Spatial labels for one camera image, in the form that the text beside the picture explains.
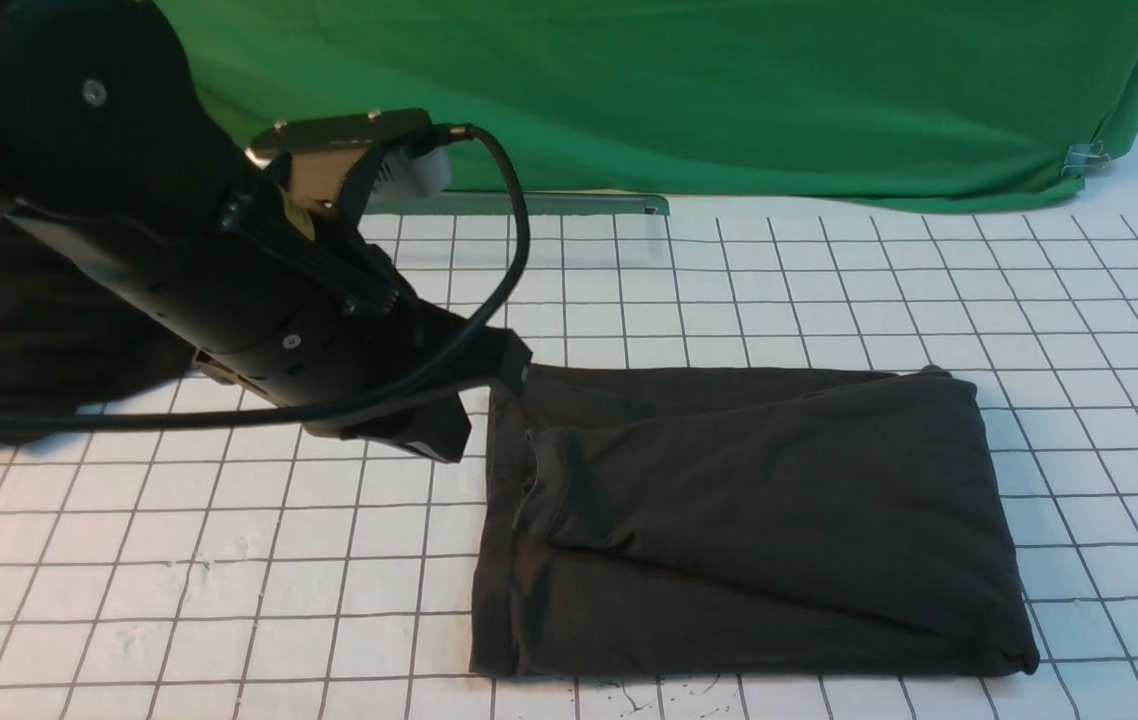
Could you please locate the silver binder clip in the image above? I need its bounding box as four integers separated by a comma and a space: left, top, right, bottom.
1061, 140, 1112, 177

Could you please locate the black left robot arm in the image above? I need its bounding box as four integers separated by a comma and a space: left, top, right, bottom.
0, 1, 531, 462

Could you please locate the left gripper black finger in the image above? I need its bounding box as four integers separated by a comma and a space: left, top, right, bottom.
328, 386, 472, 464

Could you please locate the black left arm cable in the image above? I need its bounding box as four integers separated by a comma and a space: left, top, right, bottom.
0, 122, 531, 433

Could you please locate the gray long-sleeve top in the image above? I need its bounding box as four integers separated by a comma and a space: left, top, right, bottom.
469, 366, 1040, 678

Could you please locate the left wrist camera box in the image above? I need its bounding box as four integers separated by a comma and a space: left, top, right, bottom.
246, 108, 453, 220

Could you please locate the gray metal table rail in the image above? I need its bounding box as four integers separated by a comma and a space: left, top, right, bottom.
365, 192, 670, 217

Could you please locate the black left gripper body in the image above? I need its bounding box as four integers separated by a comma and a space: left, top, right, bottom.
15, 160, 531, 436

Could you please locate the green backdrop cloth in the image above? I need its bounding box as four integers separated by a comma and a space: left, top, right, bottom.
159, 1, 1138, 214

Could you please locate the black crumpled garment pile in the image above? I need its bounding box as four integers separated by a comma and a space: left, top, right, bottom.
0, 222, 195, 416

